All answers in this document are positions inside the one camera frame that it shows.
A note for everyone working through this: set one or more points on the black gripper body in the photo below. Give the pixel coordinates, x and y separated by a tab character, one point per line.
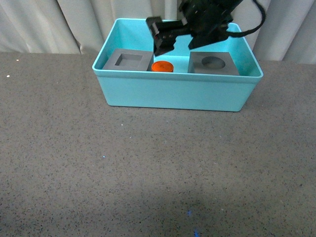
204	16

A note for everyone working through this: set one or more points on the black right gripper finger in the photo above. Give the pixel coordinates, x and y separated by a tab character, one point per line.
165	33

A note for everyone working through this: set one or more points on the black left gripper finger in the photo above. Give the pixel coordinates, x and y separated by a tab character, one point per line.
204	40

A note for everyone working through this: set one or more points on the gray block with round hole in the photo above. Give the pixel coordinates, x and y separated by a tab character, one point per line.
217	63

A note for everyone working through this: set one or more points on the orange cylinder part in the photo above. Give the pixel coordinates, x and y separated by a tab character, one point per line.
162	66

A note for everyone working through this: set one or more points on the gray block with square hole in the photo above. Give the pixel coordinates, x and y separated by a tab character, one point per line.
130	60

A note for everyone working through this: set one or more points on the light blue plastic box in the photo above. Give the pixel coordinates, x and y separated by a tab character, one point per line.
178	89

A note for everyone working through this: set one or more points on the white pleated curtain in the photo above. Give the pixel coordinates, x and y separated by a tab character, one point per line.
81	26

